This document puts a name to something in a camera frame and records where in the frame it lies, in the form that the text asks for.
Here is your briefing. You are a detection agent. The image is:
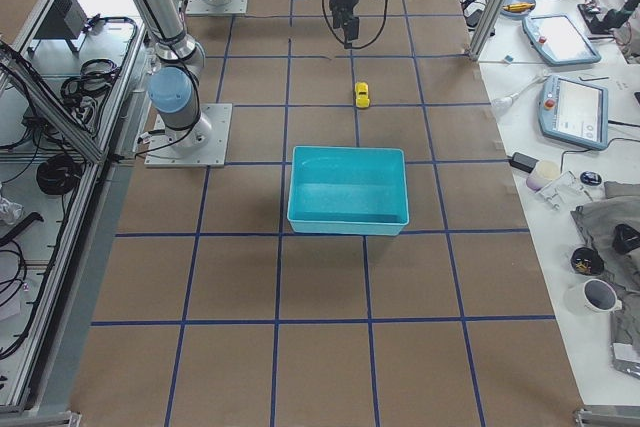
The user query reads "coiled black cable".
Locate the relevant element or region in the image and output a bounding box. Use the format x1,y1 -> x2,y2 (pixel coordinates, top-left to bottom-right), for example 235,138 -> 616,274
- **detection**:
35,151 -> 84,197

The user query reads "white mug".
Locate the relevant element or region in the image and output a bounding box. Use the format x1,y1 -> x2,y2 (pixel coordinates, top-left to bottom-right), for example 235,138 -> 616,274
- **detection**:
564,278 -> 622,315

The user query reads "black small bowl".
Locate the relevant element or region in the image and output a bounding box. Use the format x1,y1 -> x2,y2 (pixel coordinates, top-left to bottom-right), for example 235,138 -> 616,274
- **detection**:
570,247 -> 604,276

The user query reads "blue plate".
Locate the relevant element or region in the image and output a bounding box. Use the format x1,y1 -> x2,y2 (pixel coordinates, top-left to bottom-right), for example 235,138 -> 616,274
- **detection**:
500,0 -> 536,19

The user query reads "white light bulb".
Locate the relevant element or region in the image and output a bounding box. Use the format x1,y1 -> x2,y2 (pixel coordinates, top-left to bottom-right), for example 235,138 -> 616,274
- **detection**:
491,73 -> 548,120

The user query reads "aluminium side frame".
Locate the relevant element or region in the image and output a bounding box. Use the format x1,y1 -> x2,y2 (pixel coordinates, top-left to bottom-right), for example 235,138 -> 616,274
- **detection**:
1,0 -> 148,425

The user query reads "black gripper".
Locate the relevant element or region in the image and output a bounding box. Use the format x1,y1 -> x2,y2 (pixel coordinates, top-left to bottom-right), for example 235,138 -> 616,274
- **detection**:
329,0 -> 360,42

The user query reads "black power adapter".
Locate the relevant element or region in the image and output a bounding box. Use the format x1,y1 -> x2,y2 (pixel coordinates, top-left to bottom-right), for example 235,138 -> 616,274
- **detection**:
508,152 -> 539,174

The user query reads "teal plastic bin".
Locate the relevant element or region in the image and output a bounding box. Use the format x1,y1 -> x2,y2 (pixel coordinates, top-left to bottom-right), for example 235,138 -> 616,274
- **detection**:
287,146 -> 410,236

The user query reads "lilac white cup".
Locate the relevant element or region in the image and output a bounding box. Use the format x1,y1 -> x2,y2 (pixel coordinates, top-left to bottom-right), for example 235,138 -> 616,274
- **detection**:
526,160 -> 560,191

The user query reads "far teach pendant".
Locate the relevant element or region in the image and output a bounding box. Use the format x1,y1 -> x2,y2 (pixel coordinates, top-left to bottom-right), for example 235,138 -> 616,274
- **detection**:
522,14 -> 601,66

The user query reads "teach pendant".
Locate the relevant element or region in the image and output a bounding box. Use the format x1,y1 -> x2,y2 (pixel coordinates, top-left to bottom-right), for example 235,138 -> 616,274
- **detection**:
522,14 -> 601,66
537,75 -> 609,151

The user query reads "yellow beetle toy car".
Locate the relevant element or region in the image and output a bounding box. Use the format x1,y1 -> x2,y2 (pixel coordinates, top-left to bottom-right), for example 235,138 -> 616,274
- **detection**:
354,81 -> 371,109

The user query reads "grey cloth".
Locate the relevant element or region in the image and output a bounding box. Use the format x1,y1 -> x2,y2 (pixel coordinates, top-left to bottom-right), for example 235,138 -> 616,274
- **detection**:
571,181 -> 639,378

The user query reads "near teach pendant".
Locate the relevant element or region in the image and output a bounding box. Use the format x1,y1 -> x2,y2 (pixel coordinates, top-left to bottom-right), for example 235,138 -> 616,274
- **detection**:
537,75 -> 609,151

